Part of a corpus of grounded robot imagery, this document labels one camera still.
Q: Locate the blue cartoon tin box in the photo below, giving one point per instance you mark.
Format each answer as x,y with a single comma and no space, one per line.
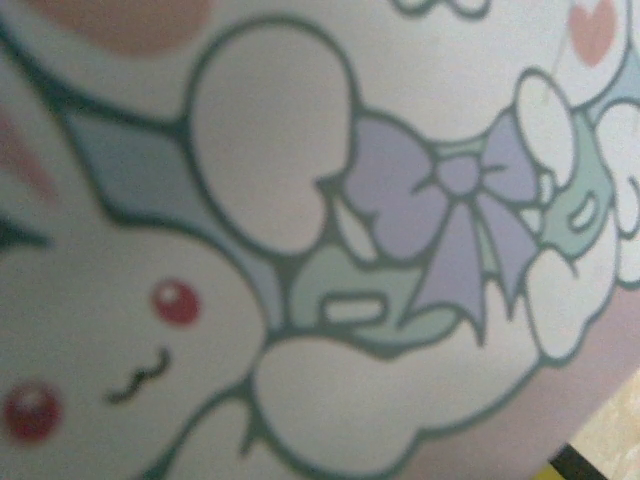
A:
280,200

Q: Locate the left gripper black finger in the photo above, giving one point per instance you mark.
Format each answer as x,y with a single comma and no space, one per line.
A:
580,462

